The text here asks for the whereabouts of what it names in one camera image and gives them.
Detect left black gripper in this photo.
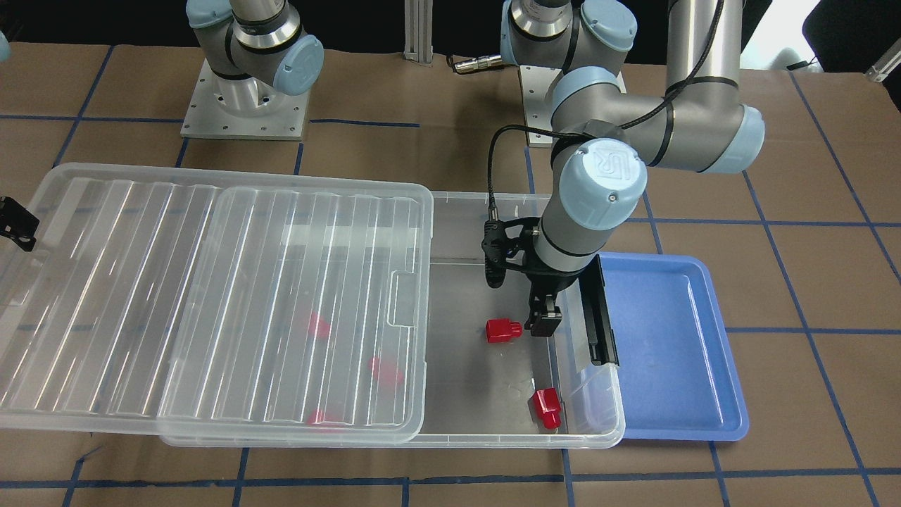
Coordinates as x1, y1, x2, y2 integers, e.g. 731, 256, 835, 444
506, 216, 620, 366

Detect red block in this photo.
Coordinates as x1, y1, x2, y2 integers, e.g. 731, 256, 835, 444
305, 408, 347, 427
531, 387, 562, 430
367, 356, 405, 392
307, 312, 331, 341
485, 318, 524, 344

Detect clear plastic box lid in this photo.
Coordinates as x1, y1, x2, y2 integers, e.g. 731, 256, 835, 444
2, 163, 434, 447

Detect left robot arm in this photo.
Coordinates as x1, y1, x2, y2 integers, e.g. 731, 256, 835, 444
481, 1, 765, 365

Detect clear plastic storage box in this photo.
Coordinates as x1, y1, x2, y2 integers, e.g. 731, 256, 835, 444
156, 185, 625, 449

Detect blue plastic tray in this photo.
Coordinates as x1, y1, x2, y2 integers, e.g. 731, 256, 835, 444
600, 251, 750, 442

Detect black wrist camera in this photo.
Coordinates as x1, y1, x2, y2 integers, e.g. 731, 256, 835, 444
481, 218, 524, 289

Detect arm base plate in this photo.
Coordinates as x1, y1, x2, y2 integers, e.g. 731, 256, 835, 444
180, 61, 311, 142
518, 65, 629, 148

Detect black camera cable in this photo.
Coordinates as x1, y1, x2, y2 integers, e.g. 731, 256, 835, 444
488, 0, 727, 220

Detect aluminium profile post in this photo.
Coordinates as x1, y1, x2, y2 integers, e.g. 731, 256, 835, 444
403, 0, 434, 66

